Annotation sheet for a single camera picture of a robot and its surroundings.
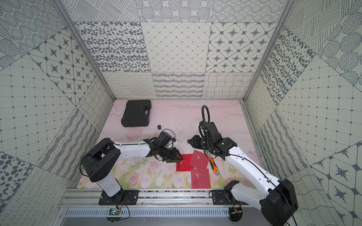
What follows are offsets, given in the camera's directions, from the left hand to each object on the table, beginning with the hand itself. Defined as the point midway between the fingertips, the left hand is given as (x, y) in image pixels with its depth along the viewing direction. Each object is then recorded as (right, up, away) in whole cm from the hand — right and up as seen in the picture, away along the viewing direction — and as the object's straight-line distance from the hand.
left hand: (184, 163), depth 81 cm
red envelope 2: (+9, -8, +1) cm, 12 cm away
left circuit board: (-37, -22, -10) cm, 44 cm away
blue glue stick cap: (-19, +19, +20) cm, 34 cm away
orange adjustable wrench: (+17, -1, +5) cm, 18 cm away
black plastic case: (-37, +29, +23) cm, 52 cm away
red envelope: (+9, -1, +7) cm, 12 cm away
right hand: (+4, +13, -3) cm, 14 cm away
